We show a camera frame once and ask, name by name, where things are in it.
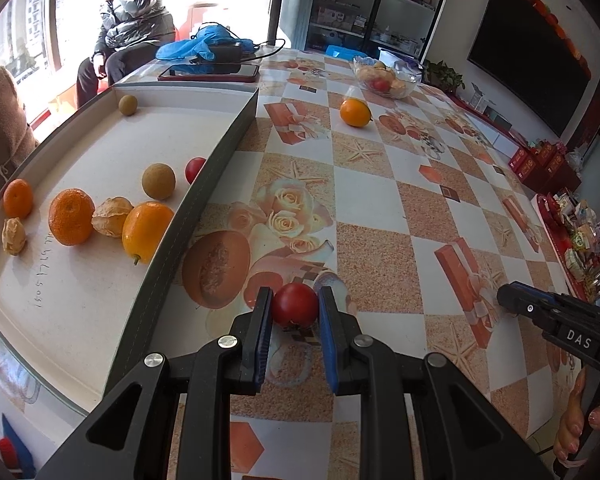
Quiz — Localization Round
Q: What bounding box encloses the grey curtain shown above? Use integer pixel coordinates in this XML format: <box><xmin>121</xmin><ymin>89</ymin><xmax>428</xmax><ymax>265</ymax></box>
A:
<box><xmin>278</xmin><ymin>0</ymin><xmax>313</xmax><ymax>51</ymax></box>

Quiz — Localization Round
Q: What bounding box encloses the smartphone in dark red case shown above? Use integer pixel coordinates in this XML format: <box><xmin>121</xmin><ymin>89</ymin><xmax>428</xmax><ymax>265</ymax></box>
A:
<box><xmin>157</xmin><ymin>62</ymin><xmax>261</xmax><ymax>83</ymax></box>

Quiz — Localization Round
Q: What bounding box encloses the green potted plant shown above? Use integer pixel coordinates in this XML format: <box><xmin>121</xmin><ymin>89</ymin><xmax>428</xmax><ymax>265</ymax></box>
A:
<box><xmin>424</xmin><ymin>60</ymin><xmax>466</xmax><ymax>95</ymax></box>

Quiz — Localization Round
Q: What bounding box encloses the smooth round orange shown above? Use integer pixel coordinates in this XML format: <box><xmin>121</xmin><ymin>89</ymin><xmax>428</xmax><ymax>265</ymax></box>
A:
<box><xmin>339</xmin><ymin>98</ymin><xmax>372</xmax><ymax>128</ymax></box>

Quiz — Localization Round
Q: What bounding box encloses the person's right hand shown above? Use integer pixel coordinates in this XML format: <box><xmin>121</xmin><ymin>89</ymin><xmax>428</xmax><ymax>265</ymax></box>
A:
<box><xmin>552</xmin><ymin>367</ymin><xmax>600</xmax><ymax>463</ymax></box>

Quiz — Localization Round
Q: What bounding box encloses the white low console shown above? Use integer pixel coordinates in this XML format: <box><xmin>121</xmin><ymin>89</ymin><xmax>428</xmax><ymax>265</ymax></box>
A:
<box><xmin>447</xmin><ymin>92</ymin><xmax>531</xmax><ymax>158</ymax></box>

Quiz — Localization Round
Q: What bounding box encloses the white printed bag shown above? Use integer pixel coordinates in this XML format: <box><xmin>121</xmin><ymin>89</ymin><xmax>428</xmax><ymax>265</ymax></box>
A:
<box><xmin>377</xmin><ymin>46</ymin><xmax>423</xmax><ymax>68</ymax></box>

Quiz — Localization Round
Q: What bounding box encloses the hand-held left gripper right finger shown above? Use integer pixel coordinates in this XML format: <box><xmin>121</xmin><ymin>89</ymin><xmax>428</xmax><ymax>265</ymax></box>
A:
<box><xmin>317</xmin><ymin>285</ymin><xmax>556</xmax><ymax>480</ymax></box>

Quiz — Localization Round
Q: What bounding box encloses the black wall television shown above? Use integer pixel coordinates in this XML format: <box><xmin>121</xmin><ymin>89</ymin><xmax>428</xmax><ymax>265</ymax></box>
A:
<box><xmin>467</xmin><ymin>0</ymin><xmax>593</xmax><ymax>137</ymax></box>

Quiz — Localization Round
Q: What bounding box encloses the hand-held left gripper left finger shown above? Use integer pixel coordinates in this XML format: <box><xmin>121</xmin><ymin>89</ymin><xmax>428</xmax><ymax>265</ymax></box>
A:
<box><xmin>35</xmin><ymin>287</ymin><xmax>276</xmax><ymax>480</ymax></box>

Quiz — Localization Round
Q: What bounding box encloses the blue crumpled cloth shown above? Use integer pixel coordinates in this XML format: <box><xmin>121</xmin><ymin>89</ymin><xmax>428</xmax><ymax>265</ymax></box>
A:
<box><xmin>155</xmin><ymin>22</ymin><xmax>261</xmax><ymax>73</ymax></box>

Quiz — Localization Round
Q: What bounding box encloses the large bumpy mandarin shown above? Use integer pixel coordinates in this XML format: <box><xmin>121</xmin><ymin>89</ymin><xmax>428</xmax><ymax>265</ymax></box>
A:
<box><xmin>48</xmin><ymin>188</ymin><xmax>96</xmax><ymax>247</ymax></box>

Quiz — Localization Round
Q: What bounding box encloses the red wall garland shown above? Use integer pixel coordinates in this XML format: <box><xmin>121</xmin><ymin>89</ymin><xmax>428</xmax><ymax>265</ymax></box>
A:
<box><xmin>491</xmin><ymin>0</ymin><xmax>593</xmax><ymax>81</ymax></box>

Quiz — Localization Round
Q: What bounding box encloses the grey shallow tray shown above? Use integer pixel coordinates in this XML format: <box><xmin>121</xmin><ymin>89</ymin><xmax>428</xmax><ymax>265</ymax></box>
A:
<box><xmin>0</xmin><ymin>85</ymin><xmax>260</xmax><ymax>416</ymax></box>

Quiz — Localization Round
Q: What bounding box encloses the black power adapter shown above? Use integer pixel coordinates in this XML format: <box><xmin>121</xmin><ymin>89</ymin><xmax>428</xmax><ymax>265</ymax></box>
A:
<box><xmin>190</xmin><ymin>42</ymin><xmax>243</xmax><ymax>66</ymax></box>

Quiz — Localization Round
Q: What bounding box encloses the red tray of snacks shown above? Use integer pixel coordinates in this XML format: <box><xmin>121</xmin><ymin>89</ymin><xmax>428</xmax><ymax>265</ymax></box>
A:
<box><xmin>537</xmin><ymin>190</ymin><xmax>600</xmax><ymax>301</ymax></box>

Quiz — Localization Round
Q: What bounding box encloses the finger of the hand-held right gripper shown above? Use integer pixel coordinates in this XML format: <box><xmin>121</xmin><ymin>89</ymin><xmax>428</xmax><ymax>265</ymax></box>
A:
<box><xmin>496</xmin><ymin>282</ymin><xmax>563</xmax><ymax>331</ymax></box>

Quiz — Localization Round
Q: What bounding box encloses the smooth oval orange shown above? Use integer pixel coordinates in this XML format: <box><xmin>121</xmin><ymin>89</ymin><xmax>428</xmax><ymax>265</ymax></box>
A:
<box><xmin>121</xmin><ymin>201</ymin><xmax>176</xmax><ymax>265</ymax></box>

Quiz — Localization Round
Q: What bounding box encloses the small mandarin with stem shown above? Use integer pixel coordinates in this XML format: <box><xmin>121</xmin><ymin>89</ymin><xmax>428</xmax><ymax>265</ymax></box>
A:
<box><xmin>3</xmin><ymin>178</ymin><xmax>34</xmax><ymax>220</ymax></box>

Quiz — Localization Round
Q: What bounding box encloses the red cherry tomato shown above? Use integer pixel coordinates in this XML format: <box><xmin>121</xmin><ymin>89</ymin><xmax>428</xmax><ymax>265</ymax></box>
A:
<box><xmin>271</xmin><ymin>282</ymin><xmax>321</xmax><ymax>328</ymax></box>
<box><xmin>184</xmin><ymin>157</ymin><xmax>207</xmax><ymax>185</ymax></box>

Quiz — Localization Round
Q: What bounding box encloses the glass fruit bowl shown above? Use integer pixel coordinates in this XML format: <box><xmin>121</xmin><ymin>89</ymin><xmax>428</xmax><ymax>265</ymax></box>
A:
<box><xmin>352</xmin><ymin>55</ymin><xmax>423</xmax><ymax>100</ymax></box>

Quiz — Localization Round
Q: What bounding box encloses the glass door cabinet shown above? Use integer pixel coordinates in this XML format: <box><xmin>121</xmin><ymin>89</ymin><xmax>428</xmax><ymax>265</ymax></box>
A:
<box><xmin>305</xmin><ymin>0</ymin><xmax>456</xmax><ymax>58</ymax></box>

